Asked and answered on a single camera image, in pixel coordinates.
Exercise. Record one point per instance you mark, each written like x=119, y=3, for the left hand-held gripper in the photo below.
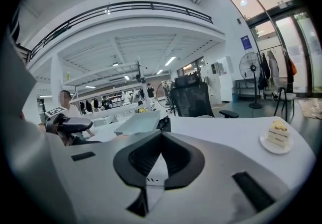
x=54, y=122

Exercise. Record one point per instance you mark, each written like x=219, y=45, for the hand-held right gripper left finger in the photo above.
x=100, y=180

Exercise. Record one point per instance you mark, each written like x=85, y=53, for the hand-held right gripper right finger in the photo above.
x=213, y=180

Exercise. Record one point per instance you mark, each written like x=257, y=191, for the square grey frying pan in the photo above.
x=141, y=123

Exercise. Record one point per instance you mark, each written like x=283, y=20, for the white metal shelving rack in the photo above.
x=113, y=92

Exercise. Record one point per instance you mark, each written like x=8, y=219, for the round white table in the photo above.
x=226, y=132

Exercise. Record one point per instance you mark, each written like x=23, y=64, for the small white plate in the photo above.
x=276, y=150

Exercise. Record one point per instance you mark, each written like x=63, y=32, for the layered cake slice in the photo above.
x=278, y=133

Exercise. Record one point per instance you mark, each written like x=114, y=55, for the black mesh office chair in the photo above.
x=192, y=98

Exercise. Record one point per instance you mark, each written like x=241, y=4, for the round black floor fan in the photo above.
x=163, y=93

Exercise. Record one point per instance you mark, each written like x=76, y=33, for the white storage cabinets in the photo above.
x=219, y=79

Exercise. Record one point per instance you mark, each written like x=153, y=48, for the fluorescent tube light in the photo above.
x=170, y=61

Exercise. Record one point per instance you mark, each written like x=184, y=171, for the black mezzanine railing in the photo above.
x=113, y=10

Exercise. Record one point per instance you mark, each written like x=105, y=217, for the flattened cardboard sheets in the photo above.
x=312, y=108

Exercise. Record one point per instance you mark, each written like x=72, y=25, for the coat rack with clothes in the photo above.
x=268, y=69

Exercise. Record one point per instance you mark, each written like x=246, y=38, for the orange hanging bag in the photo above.
x=292, y=68

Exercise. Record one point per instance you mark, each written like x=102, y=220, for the glass entrance doors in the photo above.
x=289, y=29

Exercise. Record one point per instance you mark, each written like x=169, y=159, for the black frame chair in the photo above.
x=285, y=97

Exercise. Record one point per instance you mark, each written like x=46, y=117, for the black pedestal fan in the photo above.
x=251, y=69

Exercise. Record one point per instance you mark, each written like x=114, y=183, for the blue wall poster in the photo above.
x=246, y=42

